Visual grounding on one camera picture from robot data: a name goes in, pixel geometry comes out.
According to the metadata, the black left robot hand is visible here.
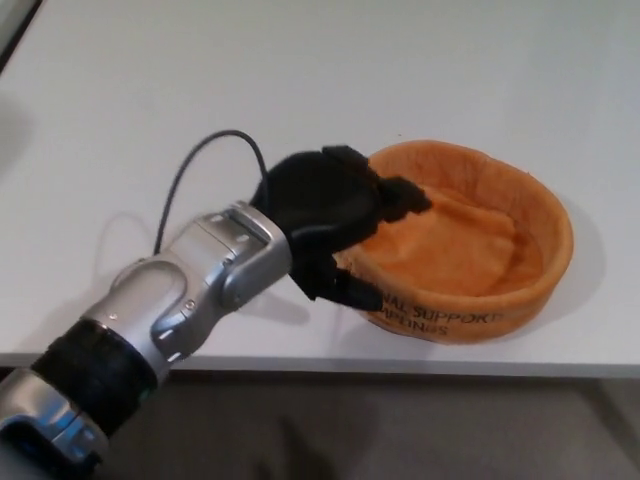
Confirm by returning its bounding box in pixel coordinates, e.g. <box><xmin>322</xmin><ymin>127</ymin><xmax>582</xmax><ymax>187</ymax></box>
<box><xmin>250</xmin><ymin>144</ymin><xmax>433</xmax><ymax>309</ymax></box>

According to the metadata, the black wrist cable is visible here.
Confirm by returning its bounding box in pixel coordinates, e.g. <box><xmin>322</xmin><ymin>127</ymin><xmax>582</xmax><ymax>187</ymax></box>
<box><xmin>152</xmin><ymin>129</ymin><xmax>267</xmax><ymax>254</ymax></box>

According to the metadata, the orange plush dumpling basket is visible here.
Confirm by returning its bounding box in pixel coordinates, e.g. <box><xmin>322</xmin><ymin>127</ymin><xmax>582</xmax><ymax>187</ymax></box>
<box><xmin>332</xmin><ymin>139</ymin><xmax>575</xmax><ymax>346</ymax></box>

